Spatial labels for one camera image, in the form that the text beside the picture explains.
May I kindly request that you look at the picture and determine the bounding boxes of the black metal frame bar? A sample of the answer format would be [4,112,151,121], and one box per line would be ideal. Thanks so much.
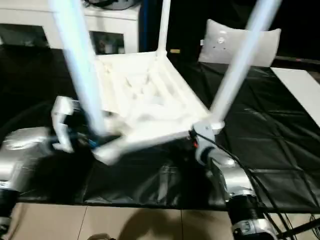
[277,221,320,240]

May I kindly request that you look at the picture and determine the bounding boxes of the black robot foot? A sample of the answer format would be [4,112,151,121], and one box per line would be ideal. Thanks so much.
[89,232,113,240]

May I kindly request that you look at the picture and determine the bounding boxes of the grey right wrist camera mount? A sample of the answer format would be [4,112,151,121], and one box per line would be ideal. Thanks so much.
[192,121,216,166]

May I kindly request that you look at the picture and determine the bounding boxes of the white glass-door cabinet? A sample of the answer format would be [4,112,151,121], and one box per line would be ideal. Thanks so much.
[0,0,141,55]

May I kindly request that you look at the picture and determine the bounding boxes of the white board on right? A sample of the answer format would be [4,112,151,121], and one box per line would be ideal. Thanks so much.
[271,66,320,118]

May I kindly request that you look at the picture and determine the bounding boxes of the grey cushion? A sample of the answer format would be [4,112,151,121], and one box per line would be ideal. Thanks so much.
[198,18,282,68]

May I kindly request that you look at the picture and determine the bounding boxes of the grey round helmet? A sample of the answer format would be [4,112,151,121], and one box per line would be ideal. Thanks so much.
[86,0,141,11]

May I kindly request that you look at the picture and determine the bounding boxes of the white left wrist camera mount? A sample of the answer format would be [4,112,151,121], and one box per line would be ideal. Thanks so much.
[51,96,82,153]

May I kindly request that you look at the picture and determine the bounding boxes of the black work mat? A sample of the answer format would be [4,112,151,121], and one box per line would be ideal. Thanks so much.
[0,46,320,215]

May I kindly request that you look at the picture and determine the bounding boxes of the white plastic table leg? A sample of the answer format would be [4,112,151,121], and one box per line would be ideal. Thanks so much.
[156,0,173,57]
[209,0,283,131]
[48,0,106,141]

